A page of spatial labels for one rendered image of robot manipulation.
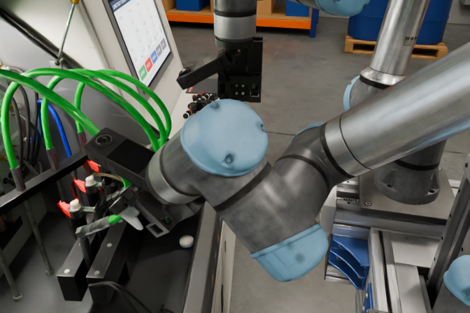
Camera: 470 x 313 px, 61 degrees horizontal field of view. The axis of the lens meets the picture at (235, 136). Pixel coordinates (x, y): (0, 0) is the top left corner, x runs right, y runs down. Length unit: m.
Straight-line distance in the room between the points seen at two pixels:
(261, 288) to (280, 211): 1.73
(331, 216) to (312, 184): 0.62
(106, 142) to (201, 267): 0.46
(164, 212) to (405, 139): 0.31
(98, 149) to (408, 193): 0.71
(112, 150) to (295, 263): 0.28
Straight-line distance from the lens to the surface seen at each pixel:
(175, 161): 0.41
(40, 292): 1.14
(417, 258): 1.04
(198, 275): 0.92
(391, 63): 1.01
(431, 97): 0.42
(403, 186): 1.01
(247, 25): 0.70
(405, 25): 1.00
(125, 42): 1.23
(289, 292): 2.11
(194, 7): 6.41
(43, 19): 1.10
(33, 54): 1.10
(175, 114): 1.47
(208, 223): 1.03
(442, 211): 1.04
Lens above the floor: 1.64
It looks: 30 degrees down
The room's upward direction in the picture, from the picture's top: straight up
